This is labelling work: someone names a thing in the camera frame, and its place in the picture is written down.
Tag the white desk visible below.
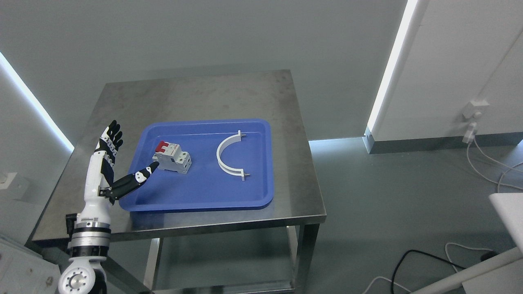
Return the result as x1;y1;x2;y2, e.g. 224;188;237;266
414;192;523;294

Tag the stainless steel table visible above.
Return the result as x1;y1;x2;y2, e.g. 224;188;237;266
31;69;326;294

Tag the white power adapter plug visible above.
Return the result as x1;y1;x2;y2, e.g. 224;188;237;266
463;121;478;145

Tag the white curved bracket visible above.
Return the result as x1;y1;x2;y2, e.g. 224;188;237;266
215;130;250;182

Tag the white wall socket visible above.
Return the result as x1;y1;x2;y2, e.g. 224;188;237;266
463;100;490;119

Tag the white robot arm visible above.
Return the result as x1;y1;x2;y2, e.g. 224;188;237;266
58;214;111;294

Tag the white cable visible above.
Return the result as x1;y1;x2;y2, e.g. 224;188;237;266
466;137;523;194

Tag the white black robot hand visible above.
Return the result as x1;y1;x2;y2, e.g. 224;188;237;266
76;120;159;225

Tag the blue plastic tray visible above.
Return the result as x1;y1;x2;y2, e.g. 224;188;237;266
119;118;275;212

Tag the grey red circuit breaker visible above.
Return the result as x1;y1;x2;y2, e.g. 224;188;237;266
152;141;192;174

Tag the black cable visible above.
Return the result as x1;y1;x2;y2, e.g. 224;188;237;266
391;249;497;294

